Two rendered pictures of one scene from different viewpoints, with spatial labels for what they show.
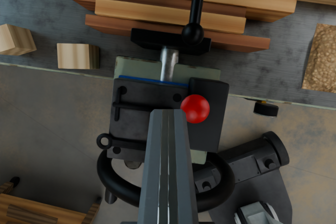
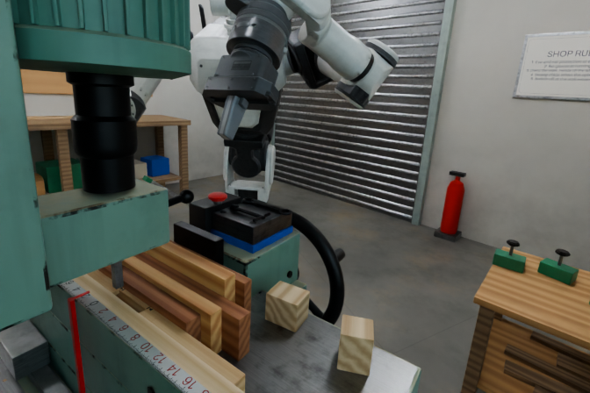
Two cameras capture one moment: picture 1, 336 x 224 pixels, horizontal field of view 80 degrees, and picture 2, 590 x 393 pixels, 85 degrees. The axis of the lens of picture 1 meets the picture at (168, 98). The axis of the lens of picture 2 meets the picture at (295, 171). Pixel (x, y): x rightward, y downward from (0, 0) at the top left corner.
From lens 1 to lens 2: 0.46 m
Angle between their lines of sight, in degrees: 69
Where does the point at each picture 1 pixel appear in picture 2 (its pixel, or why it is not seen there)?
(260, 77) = not seen: hidden behind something
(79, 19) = (267, 348)
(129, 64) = (241, 255)
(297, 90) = not seen: hidden behind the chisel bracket
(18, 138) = not seen: outside the picture
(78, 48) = (278, 294)
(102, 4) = (224, 275)
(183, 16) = (174, 248)
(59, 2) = (277, 375)
